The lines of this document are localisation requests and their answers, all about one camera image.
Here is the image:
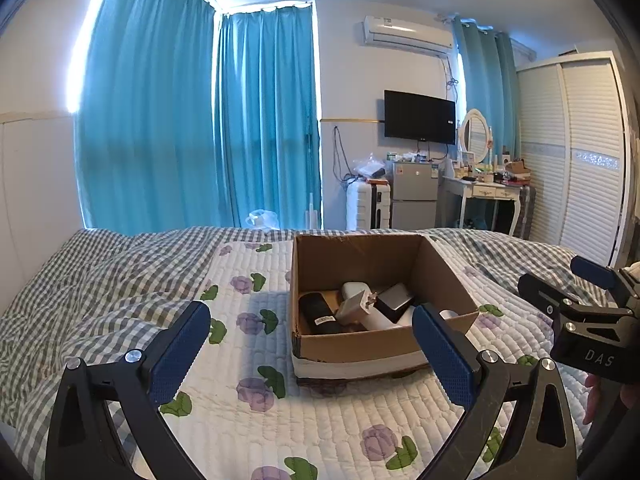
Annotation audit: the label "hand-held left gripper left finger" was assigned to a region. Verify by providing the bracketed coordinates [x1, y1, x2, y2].
[45, 300, 212, 480]

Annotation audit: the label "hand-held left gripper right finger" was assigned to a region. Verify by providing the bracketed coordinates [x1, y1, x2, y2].
[411, 302, 579, 480]

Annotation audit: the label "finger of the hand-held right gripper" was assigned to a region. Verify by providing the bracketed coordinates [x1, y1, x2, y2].
[570, 255, 622, 291]
[517, 272, 636, 322]

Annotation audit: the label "white lotion bottle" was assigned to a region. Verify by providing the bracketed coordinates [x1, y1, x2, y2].
[367, 307, 418, 332]

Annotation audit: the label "dark grey power adapter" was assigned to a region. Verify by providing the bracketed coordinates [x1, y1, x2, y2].
[375, 282, 416, 323]

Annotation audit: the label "cardboard box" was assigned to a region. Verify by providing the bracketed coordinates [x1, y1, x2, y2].
[289, 232, 482, 379]

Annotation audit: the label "white plug charger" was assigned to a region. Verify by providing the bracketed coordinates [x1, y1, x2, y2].
[334, 291, 377, 325]

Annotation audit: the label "black case with label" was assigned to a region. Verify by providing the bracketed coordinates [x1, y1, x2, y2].
[298, 291, 343, 335]

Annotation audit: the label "person's right hand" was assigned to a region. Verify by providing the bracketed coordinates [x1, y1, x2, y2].
[582, 374, 608, 427]

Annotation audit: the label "grey suitcase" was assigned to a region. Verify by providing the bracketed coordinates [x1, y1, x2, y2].
[517, 185, 537, 239]

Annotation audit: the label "white floral quilt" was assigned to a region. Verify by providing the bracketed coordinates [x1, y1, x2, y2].
[100, 239, 593, 480]

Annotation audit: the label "white louvred wardrobe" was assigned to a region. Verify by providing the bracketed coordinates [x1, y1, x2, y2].
[515, 50, 637, 267]

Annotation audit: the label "grey checkered bedsheet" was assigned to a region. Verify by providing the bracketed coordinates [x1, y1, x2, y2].
[0, 226, 640, 461]

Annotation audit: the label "white dressing table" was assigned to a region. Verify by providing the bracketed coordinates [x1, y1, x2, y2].
[439, 174, 532, 239]

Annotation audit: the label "white plastic bag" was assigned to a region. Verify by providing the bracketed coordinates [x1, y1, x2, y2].
[244, 208, 279, 231]

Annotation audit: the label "silver mini fridge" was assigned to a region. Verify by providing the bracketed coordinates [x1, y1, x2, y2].
[390, 161, 441, 231]

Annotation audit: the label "white suitcase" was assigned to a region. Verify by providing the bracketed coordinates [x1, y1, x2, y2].
[345, 180, 394, 231]

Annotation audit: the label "oval white mirror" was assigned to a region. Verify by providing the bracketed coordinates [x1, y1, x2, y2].
[460, 108, 489, 154]

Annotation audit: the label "clear plastic bag on suitcase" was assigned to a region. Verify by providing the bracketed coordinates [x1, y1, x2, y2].
[352, 152, 389, 181]

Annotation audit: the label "blue curtain beside wardrobe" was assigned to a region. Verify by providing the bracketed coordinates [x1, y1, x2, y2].
[451, 17, 522, 162]

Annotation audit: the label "wide blue curtain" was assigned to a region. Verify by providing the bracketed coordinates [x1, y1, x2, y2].
[74, 0, 224, 235]

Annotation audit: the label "narrow blue curtain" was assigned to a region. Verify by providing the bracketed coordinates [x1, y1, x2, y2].
[214, 2, 324, 231]

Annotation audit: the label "white air conditioner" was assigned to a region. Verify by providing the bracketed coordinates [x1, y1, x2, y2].
[359, 15, 459, 59]

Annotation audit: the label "black wall television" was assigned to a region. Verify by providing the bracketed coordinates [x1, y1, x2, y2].
[384, 90, 457, 145]

